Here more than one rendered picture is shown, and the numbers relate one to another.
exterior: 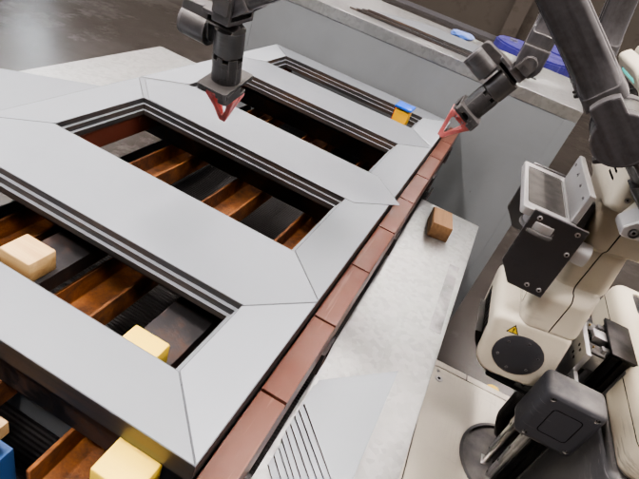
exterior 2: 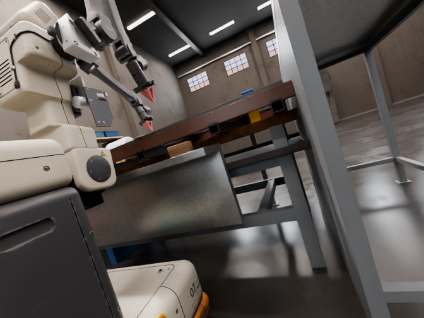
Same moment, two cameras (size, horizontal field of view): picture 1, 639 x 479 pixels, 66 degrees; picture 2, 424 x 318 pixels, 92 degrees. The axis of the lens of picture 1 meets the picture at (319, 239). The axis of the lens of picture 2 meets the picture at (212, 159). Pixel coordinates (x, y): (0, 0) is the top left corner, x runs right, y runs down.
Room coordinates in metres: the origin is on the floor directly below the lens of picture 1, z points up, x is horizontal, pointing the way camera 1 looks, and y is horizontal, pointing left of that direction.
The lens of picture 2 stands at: (1.58, -1.21, 0.67)
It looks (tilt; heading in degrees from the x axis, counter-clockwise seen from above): 3 degrees down; 100
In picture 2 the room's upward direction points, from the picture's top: 18 degrees counter-clockwise
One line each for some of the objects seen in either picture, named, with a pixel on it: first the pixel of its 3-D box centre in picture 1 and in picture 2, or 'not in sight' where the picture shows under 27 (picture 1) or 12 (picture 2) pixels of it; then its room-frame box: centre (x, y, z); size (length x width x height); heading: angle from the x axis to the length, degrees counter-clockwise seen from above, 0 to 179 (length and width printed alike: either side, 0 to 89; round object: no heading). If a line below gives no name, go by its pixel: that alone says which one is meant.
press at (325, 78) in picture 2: not in sight; (315, 98); (5.34, 9.05, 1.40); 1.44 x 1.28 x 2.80; 170
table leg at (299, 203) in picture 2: not in sight; (297, 195); (1.74, -0.24, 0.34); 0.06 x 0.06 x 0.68; 78
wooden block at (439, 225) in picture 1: (439, 223); (180, 149); (1.31, -0.32, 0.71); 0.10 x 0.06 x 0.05; 0
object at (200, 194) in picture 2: not in sight; (128, 210); (0.84, -0.15, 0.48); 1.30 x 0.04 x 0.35; 168
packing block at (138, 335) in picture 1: (140, 354); not in sight; (0.44, 0.18, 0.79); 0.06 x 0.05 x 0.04; 78
